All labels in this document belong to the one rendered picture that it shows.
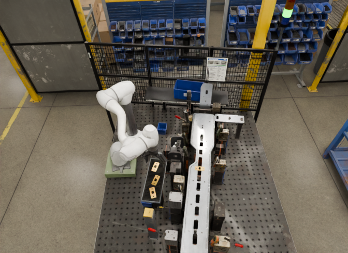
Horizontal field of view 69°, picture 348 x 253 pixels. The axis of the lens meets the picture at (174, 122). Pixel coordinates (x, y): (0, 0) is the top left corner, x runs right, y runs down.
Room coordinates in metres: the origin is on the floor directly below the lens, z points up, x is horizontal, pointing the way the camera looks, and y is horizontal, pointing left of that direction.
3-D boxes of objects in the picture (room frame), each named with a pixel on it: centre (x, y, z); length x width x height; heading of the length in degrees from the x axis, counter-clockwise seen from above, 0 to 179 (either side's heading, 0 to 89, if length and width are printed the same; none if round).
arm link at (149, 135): (1.09, 0.17, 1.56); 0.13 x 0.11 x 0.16; 133
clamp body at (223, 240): (0.56, -0.29, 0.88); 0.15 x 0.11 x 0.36; 81
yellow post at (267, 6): (2.17, -0.85, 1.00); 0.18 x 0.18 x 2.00; 81
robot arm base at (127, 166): (1.41, 0.54, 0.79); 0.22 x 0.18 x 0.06; 10
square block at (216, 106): (1.87, -0.45, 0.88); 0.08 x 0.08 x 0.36; 81
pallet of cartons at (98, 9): (4.74, 1.30, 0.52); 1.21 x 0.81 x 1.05; 3
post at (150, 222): (0.73, 0.21, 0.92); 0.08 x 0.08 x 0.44; 81
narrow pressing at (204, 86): (1.88, -0.33, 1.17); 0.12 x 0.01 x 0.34; 81
